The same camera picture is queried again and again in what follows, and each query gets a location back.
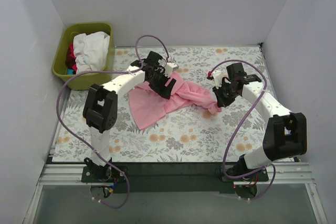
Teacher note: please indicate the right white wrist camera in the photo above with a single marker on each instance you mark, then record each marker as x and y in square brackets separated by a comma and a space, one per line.
[217, 76]

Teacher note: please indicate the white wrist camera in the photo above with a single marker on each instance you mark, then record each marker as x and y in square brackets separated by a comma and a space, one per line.
[217, 76]
[169, 68]

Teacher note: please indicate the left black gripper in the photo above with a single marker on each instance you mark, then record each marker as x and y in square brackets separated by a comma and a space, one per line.
[163, 86]

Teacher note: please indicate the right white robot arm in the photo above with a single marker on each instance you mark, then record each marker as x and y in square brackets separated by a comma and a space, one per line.
[286, 132]

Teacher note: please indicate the floral patterned table mat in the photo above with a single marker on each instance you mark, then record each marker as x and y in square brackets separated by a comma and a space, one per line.
[190, 134]

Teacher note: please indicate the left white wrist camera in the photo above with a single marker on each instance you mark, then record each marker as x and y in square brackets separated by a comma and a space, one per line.
[169, 68]

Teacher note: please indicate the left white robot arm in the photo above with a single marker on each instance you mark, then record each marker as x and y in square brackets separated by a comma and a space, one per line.
[101, 106]

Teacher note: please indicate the white t-shirt in bin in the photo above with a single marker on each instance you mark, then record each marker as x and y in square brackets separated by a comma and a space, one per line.
[91, 51]

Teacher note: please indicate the aluminium frame rail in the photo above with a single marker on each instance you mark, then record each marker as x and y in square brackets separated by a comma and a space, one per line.
[61, 174]

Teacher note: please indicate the turquoise garment in bin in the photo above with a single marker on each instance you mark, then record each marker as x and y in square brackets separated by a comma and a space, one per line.
[71, 72]

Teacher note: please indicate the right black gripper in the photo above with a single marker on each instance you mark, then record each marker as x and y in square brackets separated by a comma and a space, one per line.
[222, 97]

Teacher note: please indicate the dark red garment in bin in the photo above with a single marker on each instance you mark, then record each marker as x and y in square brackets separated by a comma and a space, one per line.
[70, 61]

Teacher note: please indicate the pink t-shirt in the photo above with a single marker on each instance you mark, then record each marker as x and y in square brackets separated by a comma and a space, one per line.
[147, 107]

